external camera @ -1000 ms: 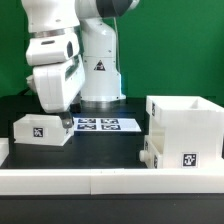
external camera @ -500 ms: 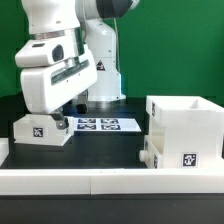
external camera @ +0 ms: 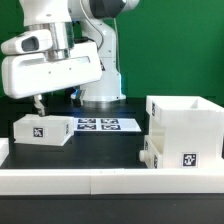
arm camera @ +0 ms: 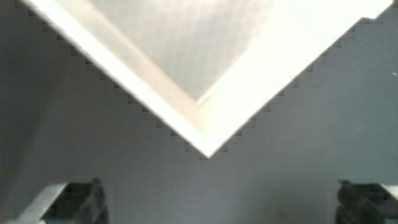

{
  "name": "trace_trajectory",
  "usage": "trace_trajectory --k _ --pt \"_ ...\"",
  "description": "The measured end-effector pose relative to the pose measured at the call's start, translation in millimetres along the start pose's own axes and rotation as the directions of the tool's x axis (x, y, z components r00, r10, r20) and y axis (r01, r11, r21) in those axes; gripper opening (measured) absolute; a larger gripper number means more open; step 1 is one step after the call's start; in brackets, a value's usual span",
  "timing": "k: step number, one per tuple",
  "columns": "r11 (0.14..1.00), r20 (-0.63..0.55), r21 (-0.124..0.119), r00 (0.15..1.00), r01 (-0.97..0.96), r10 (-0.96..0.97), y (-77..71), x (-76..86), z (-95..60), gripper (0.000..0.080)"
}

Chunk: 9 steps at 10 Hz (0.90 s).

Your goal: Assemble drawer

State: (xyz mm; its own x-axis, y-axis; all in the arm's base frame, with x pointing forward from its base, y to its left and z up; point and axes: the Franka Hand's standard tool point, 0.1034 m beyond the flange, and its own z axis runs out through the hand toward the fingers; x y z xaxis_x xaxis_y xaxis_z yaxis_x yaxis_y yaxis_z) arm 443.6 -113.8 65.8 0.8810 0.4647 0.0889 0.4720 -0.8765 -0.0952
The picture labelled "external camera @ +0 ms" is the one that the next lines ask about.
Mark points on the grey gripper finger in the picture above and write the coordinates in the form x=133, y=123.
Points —
x=76, y=98
x=39, y=106

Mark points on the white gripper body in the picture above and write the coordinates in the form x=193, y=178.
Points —
x=32, y=74

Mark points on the white drawer box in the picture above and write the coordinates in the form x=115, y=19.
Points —
x=152, y=154
x=47, y=130

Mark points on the white front drawer box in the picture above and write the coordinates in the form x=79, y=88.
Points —
x=152, y=154

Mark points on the white drawer cabinet frame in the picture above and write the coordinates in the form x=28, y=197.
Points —
x=191, y=129

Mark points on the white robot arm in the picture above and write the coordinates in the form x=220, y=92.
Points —
x=65, y=44

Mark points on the fiducial marker sheet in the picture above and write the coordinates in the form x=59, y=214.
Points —
x=106, y=125

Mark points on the white left barrier block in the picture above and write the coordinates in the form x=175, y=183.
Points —
x=4, y=149

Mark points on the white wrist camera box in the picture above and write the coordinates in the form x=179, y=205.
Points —
x=28, y=42

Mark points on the white front barrier rail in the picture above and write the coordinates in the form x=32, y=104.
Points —
x=112, y=181

